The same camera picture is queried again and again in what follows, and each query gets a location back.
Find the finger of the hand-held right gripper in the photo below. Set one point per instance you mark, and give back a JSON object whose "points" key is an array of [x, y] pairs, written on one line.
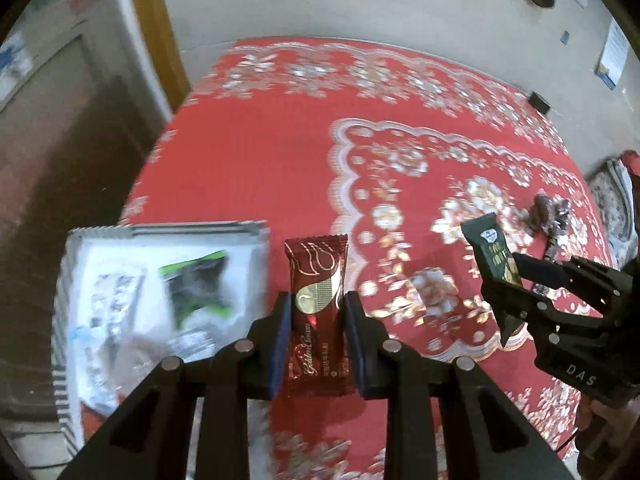
{"points": [[525, 310], [545, 272]]}

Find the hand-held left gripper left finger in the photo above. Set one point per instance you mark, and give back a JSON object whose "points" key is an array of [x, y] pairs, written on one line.
{"points": [[280, 345]]}

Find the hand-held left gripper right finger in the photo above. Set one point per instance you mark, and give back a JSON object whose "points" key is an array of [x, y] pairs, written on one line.
{"points": [[352, 345]]}

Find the dark red gold-oval snack packet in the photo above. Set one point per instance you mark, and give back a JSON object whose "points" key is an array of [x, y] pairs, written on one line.
{"points": [[315, 320]]}

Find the dark green snack packet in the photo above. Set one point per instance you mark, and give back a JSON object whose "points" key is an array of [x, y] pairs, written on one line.
{"points": [[487, 245], [200, 285]]}

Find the light blue snack packet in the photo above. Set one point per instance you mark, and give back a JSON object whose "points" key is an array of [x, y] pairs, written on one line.
{"points": [[112, 305]]}

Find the white plastic tray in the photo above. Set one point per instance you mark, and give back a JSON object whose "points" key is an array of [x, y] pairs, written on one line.
{"points": [[75, 260]]}

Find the person's right hand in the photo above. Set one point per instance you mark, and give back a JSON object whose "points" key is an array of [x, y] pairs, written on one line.
{"points": [[597, 425]]}

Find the silver foil candy wrapper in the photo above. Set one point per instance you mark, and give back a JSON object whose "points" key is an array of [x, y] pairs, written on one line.
{"points": [[552, 247]]}

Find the clear-wrapped brown candy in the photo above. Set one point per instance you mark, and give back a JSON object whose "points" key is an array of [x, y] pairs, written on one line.
{"points": [[542, 209], [562, 210]]}

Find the white snack packet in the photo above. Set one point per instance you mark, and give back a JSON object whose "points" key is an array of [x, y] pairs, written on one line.
{"points": [[192, 345]]}

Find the floral cushion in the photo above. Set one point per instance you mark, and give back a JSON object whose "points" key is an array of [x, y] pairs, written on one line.
{"points": [[612, 200]]}

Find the red cloth item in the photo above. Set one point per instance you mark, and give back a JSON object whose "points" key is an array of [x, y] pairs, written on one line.
{"points": [[632, 161]]}

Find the small black block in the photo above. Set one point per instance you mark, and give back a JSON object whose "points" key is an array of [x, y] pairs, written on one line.
{"points": [[540, 101]]}

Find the red floral tablecloth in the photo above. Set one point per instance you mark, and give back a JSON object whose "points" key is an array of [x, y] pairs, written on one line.
{"points": [[260, 150]]}

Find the blue and white paper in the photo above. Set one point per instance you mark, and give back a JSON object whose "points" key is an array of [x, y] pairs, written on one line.
{"points": [[612, 55]]}

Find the grey cabinet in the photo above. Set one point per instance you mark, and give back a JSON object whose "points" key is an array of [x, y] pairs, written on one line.
{"points": [[60, 35]]}

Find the wooden door frame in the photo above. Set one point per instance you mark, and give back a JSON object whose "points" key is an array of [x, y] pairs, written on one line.
{"points": [[155, 35]]}

